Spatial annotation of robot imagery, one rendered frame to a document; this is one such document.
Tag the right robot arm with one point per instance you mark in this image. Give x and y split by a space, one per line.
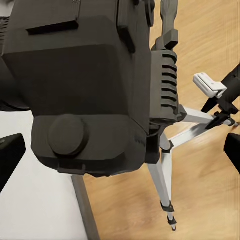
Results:
223 93

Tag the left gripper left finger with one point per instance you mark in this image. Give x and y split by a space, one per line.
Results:
12 149

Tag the digital camera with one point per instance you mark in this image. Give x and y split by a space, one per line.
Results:
83 68

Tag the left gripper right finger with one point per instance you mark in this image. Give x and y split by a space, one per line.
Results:
232 149

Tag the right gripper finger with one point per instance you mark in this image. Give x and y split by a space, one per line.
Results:
209 105
222 117

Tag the camera tripod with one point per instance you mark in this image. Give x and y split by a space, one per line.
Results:
166 111

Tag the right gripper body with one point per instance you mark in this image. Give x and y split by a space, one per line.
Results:
232 83

